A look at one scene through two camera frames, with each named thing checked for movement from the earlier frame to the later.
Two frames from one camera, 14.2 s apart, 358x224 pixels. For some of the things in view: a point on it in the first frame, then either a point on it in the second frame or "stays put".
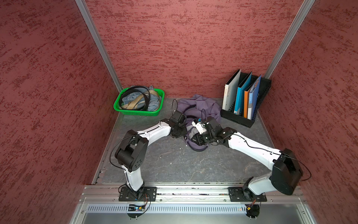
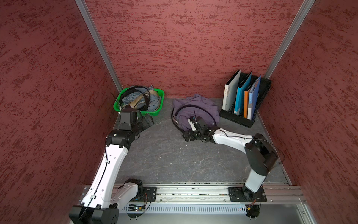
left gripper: (184, 132) → (145, 124)
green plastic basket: (117, 106) stays put
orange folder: (245, 103) stays put
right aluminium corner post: (304, 10) stays put
